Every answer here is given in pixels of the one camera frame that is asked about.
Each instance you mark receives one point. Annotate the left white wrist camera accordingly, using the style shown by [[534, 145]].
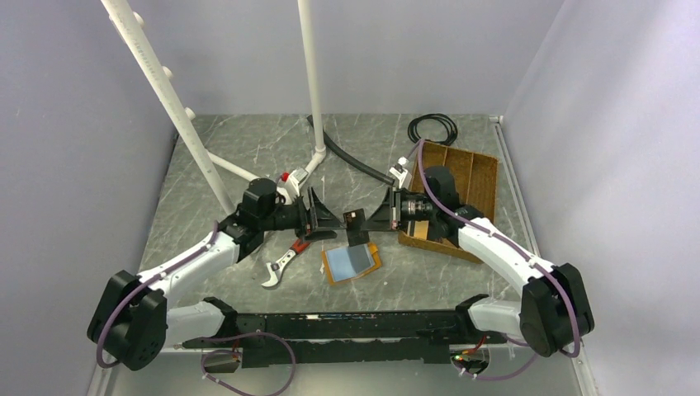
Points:
[[289, 184]]

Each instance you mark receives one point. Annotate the black VIP credit card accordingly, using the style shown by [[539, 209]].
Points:
[[361, 257]]

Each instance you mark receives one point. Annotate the red handled adjustable wrench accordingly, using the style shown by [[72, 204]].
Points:
[[276, 269]]

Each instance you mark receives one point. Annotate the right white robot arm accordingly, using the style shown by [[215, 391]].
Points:
[[552, 313]]

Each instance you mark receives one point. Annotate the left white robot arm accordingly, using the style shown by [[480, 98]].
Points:
[[137, 314]]

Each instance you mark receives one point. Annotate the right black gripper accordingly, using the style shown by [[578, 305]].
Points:
[[381, 219]]

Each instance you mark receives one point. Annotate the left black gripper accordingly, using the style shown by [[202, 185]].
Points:
[[323, 219]]

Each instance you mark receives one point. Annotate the white PVC pipe frame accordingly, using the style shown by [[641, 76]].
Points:
[[129, 27]]

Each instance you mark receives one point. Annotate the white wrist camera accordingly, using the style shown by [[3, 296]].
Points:
[[401, 173], [289, 184]]

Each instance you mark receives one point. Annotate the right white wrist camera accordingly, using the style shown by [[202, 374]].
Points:
[[401, 173]]

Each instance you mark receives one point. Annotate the brown woven divided tray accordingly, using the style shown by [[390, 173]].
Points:
[[475, 176]]

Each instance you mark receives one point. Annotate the aluminium extrusion rail frame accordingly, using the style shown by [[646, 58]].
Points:
[[139, 315]]

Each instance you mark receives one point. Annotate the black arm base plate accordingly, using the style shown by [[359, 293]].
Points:
[[429, 336]]

